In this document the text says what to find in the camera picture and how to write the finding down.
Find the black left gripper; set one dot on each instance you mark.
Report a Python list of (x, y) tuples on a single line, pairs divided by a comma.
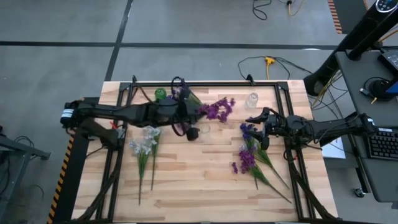
[(169, 112)]

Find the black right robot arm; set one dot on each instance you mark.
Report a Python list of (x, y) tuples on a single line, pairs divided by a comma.
[(326, 127)]

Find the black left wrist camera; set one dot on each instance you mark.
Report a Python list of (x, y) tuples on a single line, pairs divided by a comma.
[(192, 134)]

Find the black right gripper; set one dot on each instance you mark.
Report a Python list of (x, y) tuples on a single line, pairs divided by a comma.
[(276, 124)]

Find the dark laptop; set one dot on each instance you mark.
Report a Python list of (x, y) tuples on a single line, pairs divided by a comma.
[(390, 59)]

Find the grey metal side table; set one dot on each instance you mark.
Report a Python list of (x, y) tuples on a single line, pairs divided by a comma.
[(18, 149)]

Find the green glass vase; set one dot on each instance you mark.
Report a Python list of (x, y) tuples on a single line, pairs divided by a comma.
[(160, 93)]

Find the black computer keyboard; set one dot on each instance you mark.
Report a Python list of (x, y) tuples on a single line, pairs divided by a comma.
[(384, 144)]

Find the black aluminium table frame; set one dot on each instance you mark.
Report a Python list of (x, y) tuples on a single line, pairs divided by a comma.
[(199, 84)]

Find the grey office desk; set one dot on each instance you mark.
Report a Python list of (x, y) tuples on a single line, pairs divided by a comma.
[(367, 105)]

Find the tall clear glass vase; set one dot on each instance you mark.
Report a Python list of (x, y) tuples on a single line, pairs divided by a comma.
[(205, 128)]

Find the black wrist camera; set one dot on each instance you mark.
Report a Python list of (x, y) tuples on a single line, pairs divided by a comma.
[(265, 143), (192, 134)]

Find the black frame clamp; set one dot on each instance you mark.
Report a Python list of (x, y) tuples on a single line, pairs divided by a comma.
[(134, 80), (250, 79)]

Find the ribbed clear glass vase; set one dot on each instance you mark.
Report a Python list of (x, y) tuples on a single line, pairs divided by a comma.
[(251, 100)]

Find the yellow power plug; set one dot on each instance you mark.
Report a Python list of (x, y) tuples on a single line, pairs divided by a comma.
[(269, 60)]

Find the hazard striped black base plate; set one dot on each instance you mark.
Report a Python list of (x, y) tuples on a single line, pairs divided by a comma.
[(71, 186)]

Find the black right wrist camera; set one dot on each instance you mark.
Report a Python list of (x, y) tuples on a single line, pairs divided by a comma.
[(265, 143)]

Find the hazard striped floor mat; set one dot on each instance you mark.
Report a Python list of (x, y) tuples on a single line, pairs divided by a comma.
[(348, 12)]

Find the black tower fan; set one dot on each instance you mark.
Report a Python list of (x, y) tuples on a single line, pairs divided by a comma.
[(357, 37)]

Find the desk caster wheel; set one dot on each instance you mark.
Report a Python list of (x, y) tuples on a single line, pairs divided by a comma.
[(359, 193)]

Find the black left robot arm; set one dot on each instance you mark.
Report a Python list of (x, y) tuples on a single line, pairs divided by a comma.
[(124, 112)]

